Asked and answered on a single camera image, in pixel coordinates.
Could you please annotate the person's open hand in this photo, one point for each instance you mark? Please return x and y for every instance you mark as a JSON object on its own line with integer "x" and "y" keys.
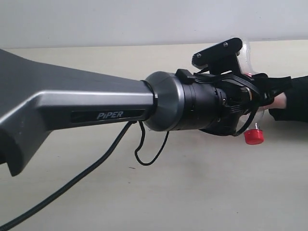
{"x": 278, "y": 103}

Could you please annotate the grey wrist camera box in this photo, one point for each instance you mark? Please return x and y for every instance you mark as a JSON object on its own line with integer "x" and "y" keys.
{"x": 219, "y": 58}

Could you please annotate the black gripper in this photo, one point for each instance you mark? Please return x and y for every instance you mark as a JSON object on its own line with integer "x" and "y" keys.
{"x": 241, "y": 98}

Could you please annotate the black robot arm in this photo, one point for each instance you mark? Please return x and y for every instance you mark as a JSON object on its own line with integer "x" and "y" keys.
{"x": 38, "y": 98}

